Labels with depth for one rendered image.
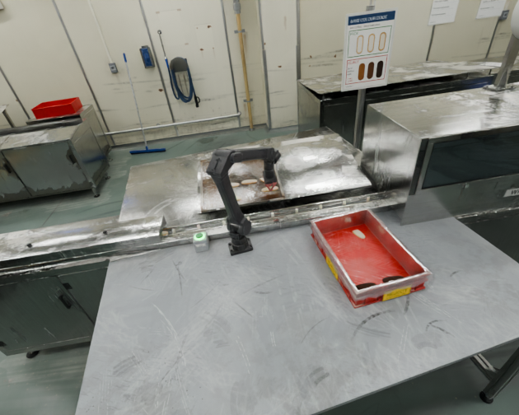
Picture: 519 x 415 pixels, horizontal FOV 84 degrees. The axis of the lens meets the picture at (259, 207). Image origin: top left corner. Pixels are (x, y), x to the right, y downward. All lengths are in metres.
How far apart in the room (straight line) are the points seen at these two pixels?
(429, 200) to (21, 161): 4.06
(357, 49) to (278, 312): 1.69
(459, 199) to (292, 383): 1.20
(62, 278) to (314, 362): 1.41
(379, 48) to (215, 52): 3.19
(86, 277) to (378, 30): 2.28
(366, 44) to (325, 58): 3.13
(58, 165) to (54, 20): 2.16
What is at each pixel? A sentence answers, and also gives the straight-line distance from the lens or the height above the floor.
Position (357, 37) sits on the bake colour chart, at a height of 1.59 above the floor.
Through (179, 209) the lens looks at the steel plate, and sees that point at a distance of 1.90.
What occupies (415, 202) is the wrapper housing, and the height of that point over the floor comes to 0.96.
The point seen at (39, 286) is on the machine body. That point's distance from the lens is 2.04.
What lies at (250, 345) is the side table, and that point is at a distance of 1.18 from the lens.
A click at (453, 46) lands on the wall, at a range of 6.37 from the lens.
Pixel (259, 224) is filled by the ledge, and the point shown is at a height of 0.86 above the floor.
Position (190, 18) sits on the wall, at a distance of 4.99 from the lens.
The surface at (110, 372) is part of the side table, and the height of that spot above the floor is 0.82.
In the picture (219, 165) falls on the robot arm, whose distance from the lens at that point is 1.17.
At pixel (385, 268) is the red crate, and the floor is 0.82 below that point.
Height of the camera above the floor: 1.85
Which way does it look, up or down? 36 degrees down
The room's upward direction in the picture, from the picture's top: 7 degrees counter-clockwise
